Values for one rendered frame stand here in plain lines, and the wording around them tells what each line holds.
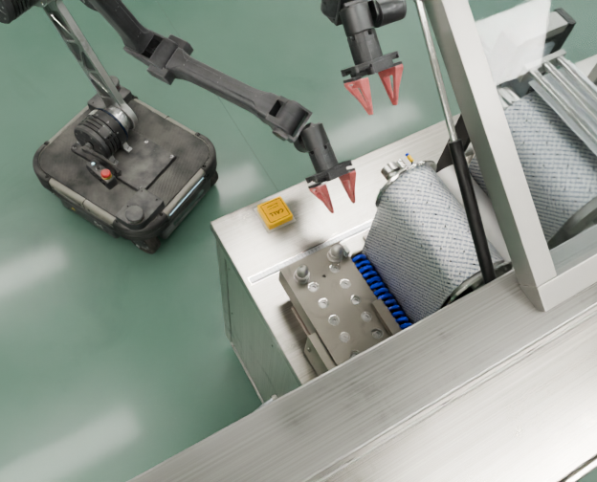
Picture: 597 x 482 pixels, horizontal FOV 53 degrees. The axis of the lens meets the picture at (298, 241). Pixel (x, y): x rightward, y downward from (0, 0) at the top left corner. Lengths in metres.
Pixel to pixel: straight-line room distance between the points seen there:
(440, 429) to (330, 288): 0.57
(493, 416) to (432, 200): 0.45
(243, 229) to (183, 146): 1.04
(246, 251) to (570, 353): 0.84
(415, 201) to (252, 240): 0.52
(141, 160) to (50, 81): 0.87
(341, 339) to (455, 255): 0.33
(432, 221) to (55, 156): 1.79
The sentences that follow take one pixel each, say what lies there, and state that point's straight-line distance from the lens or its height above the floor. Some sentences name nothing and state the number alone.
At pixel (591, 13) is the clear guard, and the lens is 0.78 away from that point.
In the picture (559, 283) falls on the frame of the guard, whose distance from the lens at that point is 0.71.
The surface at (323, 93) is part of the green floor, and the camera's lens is 3.06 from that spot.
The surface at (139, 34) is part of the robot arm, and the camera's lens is 1.57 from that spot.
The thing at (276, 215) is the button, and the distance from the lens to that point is 1.54.
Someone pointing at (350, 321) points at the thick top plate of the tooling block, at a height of 1.03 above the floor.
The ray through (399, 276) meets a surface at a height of 1.11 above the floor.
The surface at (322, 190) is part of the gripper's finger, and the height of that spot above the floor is 1.11.
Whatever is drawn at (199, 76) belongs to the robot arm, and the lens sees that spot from 1.49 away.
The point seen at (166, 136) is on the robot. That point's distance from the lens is 2.57.
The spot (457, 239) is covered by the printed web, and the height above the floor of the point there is 1.31.
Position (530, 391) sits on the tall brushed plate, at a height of 1.44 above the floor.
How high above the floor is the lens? 2.25
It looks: 61 degrees down
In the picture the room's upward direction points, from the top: 9 degrees clockwise
